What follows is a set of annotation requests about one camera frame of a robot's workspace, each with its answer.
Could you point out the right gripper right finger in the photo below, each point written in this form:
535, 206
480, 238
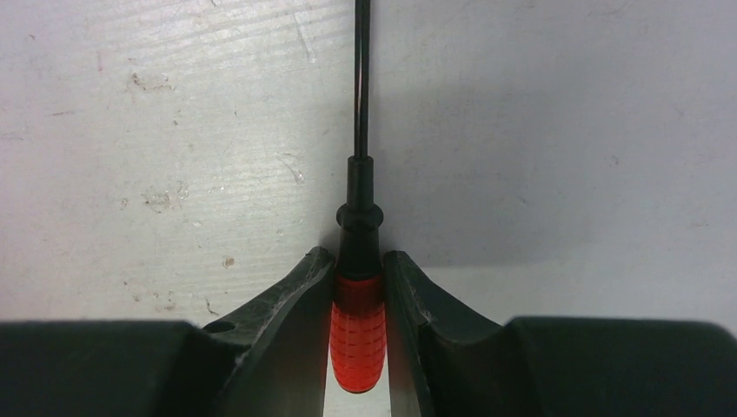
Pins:
444, 358

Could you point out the red black screwdriver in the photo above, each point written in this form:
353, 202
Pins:
357, 339

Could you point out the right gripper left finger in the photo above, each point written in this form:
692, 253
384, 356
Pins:
281, 339

